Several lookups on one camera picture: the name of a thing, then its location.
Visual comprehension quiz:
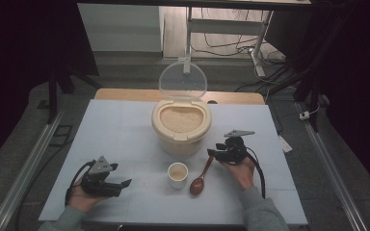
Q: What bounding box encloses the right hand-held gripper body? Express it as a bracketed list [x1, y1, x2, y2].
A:
[220, 129, 256, 167]

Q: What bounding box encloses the black floor cable bundle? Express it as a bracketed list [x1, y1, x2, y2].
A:
[234, 52, 302, 94]

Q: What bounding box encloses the white paper label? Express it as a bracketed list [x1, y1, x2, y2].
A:
[277, 134, 294, 154]

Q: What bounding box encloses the hand-held gripper cable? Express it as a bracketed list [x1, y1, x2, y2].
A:
[245, 146, 267, 200]
[64, 159, 96, 207]

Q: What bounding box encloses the brown wooden spoon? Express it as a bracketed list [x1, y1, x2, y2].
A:
[189, 156, 215, 196]

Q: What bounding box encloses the white metal desk frame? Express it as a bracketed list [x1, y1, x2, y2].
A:
[182, 6, 275, 78]

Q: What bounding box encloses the white ribbed cup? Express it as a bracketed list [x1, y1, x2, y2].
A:
[167, 162, 189, 190]

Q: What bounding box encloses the person's left hand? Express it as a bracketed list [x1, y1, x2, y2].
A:
[67, 184, 111, 214]

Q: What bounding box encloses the large mass of rice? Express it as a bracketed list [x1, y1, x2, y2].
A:
[159, 105, 204, 134]

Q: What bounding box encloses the right hand-held gripper cable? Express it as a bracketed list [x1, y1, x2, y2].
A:
[245, 146, 267, 200]

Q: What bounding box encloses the left hand-held gripper cable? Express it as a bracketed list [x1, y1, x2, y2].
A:
[64, 159, 96, 207]

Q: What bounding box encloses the person's right hand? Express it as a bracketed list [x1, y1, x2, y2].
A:
[220, 156, 256, 193]

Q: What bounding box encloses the cream rice container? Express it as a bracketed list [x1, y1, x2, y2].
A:
[151, 98, 213, 158]

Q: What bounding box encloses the black floor frame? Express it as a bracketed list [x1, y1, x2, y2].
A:
[48, 124, 74, 148]

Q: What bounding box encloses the aluminium rail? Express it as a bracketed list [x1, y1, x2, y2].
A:
[0, 107, 66, 231]
[296, 101, 370, 231]

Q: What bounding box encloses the black metal stand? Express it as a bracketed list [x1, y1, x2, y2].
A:
[46, 67, 104, 125]
[269, 64, 324, 133]

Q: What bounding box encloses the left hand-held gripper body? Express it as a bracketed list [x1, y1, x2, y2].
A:
[79, 155, 123, 198]

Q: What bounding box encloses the white table mat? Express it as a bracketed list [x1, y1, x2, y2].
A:
[38, 98, 308, 225]

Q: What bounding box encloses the wooden table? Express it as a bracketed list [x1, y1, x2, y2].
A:
[94, 88, 266, 106]

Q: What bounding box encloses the small heap of rice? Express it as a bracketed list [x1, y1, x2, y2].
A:
[171, 169, 186, 181]

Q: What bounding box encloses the white cabinet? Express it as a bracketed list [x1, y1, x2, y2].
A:
[77, 3, 166, 53]

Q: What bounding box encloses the clear container lid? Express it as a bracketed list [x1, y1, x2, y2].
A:
[158, 61, 209, 100]

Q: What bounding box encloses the black curtain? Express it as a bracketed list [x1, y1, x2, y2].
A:
[264, 0, 370, 200]
[0, 0, 99, 176]

